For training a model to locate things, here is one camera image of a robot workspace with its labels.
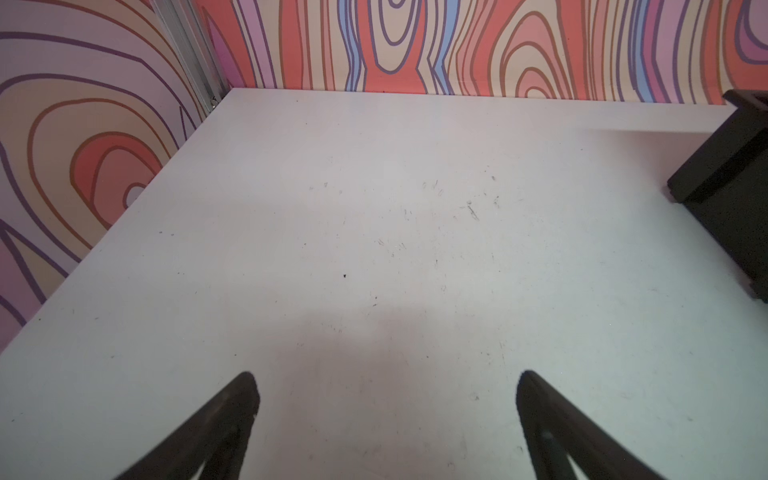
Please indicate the aluminium frame post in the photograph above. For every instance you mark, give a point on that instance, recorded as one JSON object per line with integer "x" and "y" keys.
{"x": 183, "y": 27}

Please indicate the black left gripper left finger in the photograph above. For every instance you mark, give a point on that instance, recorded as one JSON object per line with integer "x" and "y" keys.
{"x": 210, "y": 444}

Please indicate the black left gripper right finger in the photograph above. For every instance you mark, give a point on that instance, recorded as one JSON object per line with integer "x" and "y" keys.
{"x": 560, "y": 437}

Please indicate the black plastic storage bin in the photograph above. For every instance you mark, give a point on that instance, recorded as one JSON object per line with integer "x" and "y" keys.
{"x": 723, "y": 184}

